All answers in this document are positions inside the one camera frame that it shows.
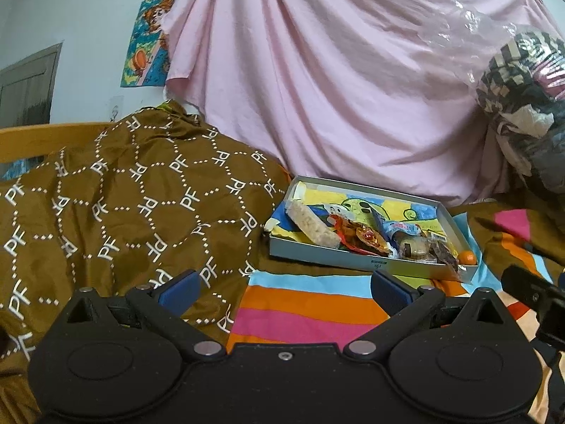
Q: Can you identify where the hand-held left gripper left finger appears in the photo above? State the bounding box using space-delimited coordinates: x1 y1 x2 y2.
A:
55 269 226 359

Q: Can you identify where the clear bag of clothes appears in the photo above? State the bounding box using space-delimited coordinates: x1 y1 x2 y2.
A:
424 0 565 196

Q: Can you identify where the clear cookie packet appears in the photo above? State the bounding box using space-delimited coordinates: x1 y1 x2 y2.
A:
395 236 432 262

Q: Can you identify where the clear rice cracker packet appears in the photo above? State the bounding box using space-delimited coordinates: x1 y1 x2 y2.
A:
286 201 343 249

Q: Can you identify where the colourful cartoon bedsheet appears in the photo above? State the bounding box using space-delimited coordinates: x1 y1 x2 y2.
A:
225 201 565 424

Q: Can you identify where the pink hanging sheet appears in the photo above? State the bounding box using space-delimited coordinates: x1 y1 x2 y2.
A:
161 0 565 209

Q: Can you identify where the clear brown snack packet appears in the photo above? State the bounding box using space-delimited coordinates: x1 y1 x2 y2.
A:
426 232 462 275

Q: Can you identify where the brown patterned quilt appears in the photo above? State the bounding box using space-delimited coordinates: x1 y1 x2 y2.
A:
0 99 295 424

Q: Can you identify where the grey tray box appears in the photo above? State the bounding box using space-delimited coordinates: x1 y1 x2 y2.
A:
268 176 480 284

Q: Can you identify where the light blue snack packet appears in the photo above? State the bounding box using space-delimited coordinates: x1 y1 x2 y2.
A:
382 221 424 259

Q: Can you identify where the wall poster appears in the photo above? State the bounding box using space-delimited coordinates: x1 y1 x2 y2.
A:
120 0 197 88

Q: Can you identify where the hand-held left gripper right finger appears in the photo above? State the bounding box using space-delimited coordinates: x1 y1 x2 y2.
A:
344 269 515 359

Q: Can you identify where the wooden bed rail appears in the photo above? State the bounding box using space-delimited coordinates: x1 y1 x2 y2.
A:
0 123 116 165

